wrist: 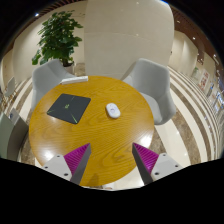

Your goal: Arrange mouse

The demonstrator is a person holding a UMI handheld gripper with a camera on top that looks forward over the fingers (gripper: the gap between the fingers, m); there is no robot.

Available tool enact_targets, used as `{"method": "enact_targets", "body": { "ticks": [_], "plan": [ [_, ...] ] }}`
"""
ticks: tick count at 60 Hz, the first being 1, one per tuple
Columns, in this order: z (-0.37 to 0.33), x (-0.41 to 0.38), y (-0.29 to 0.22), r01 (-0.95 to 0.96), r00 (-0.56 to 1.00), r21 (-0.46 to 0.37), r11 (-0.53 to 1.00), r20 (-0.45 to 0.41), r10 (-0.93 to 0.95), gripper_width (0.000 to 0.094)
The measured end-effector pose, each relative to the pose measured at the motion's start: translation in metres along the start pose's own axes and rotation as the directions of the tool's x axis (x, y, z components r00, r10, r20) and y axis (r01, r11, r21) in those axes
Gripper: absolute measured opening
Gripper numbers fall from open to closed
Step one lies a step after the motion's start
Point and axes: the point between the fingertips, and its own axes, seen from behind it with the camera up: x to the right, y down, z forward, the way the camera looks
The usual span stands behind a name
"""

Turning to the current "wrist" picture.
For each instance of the black square mouse pad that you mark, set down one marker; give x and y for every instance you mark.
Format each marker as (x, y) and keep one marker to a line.
(69, 108)

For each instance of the green potted plant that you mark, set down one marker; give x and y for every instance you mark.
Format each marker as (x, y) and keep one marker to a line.
(57, 39)

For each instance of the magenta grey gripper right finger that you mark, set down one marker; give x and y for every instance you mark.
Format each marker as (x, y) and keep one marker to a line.
(153, 166)

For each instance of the grey chair far left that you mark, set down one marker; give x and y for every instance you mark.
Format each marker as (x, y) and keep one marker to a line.
(13, 131)

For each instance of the white rectangular table sign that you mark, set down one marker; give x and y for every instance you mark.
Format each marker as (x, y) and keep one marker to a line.
(74, 80)

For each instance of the grey chair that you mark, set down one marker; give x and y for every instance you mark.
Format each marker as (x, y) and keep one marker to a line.
(13, 131)
(152, 80)
(46, 77)

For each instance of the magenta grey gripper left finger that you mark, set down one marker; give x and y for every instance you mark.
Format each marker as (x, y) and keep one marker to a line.
(71, 166)

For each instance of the round wooden table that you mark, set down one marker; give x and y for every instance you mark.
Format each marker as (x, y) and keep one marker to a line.
(111, 139)

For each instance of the white computer mouse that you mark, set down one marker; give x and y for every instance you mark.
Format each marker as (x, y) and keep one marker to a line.
(113, 110)

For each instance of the grey chair right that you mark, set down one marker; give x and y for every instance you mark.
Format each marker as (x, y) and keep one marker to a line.
(152, 80)

